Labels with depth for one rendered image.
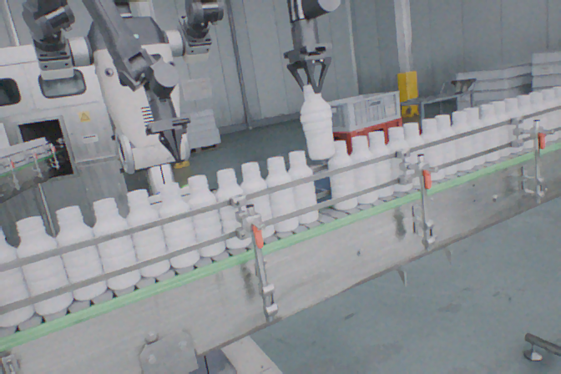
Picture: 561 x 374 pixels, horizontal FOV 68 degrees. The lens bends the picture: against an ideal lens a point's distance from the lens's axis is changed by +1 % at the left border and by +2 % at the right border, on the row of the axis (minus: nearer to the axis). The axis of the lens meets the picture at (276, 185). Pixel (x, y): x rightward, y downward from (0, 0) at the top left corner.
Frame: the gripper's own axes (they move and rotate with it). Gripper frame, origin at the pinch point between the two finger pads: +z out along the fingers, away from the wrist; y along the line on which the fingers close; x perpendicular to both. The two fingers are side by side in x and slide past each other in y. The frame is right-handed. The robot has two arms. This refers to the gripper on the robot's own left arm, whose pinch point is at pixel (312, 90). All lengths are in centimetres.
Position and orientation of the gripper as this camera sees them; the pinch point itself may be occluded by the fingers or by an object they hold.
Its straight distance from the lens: 94.8
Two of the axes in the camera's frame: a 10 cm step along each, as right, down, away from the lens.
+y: -4.8, -1.3, 8.7
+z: 1.5, 9.6, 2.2
